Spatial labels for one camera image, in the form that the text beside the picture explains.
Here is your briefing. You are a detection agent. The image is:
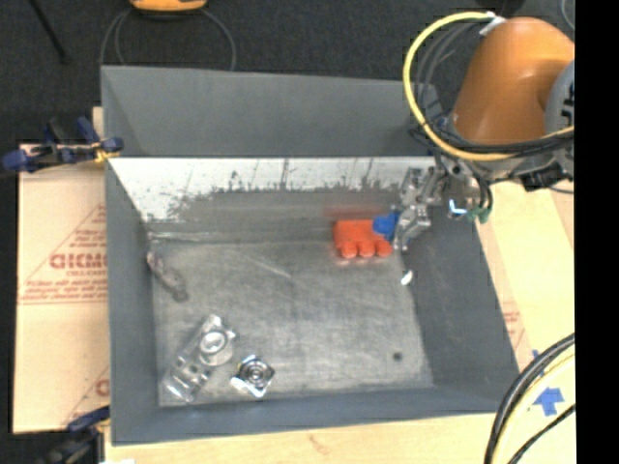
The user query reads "long clear glass piece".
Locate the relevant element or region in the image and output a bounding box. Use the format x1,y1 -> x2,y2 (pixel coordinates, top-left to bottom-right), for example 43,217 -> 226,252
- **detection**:
161,313 -> 239,404

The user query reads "brown cardboard board, red print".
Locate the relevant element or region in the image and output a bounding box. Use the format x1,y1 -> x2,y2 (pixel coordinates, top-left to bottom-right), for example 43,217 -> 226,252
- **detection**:
11,141 -> 113,435

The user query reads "grey metal bin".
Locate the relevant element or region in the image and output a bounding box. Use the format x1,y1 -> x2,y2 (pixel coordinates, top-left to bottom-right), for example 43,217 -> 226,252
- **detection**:
100,65 -> 521,445

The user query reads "small blue block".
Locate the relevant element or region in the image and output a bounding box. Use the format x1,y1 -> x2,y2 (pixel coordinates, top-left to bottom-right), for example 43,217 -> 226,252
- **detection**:
371,212 -> 400,239

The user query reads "orange ridged block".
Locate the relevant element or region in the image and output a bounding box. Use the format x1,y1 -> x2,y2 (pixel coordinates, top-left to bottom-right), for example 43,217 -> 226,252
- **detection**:
332,218 -> 395,261

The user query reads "black cylinder on white bracket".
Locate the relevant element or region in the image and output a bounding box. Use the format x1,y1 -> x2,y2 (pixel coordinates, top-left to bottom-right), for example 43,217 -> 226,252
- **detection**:
520,167 -> 574,192

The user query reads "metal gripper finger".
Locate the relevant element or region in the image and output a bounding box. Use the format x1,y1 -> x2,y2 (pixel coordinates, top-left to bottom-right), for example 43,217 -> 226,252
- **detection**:
390,166 -> 428,213
393,204 -> 433,253

